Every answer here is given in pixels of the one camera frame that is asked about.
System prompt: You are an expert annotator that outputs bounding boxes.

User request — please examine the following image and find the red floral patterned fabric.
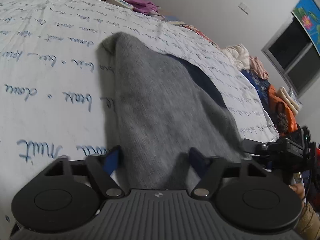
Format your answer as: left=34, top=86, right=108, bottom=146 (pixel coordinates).
left=183, top=24, right=220, bottom=49

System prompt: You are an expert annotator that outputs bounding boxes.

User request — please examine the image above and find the pink folded garment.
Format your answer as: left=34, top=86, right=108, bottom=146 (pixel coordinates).
left=249, top=56, right=269, bottom=80

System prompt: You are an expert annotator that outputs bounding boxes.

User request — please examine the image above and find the dark window with frame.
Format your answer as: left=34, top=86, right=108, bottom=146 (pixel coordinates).
left=261, top=16, right=319, bottom=96

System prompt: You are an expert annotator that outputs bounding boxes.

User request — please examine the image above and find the white power strip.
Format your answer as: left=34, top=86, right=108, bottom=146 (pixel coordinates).
left=109, top=0, right=133, bottom=10

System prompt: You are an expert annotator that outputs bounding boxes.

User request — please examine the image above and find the white script-print bed quilt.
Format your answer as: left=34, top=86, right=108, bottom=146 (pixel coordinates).
left=1, top=0, right=279, bottom=239

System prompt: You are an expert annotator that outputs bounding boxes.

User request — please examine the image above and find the blue flower wall poster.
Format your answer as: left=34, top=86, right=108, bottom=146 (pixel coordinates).
left=292, top=0, right=320, bottom=54

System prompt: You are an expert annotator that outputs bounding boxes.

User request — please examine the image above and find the white wall switch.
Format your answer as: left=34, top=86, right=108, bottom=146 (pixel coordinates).
left=239, top=2, right=250, bottom=15

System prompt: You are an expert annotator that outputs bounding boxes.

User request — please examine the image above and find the orange garment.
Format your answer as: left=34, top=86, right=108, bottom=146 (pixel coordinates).
left=267, top=85, right=298, bottom=137

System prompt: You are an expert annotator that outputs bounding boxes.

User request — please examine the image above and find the brown right jacket sleeve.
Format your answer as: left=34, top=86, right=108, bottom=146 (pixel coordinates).
left=295, top=202, right=320, bottom=240

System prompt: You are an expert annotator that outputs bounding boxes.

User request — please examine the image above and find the person's right hand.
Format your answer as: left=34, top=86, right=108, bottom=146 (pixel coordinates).
left=289, top=183, right=305, bottom=207

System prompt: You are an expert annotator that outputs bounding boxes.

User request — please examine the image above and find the purple crumpled cloth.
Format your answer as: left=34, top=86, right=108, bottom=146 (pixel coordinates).
left=124, top=0, right=158, bottom=15

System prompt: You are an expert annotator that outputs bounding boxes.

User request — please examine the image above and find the cream white fluffy garment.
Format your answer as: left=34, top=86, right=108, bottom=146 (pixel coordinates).
left=220, top=43, right=250, bottom=71

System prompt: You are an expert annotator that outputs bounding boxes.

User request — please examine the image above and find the blue patterned garment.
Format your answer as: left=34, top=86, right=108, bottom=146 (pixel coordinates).
left=240, top=69, right=270, bottom=106

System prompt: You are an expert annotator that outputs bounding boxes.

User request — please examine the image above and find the navy and grey knit sweater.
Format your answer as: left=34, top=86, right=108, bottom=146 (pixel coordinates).
left=102, top=32, right=241, bottom=190

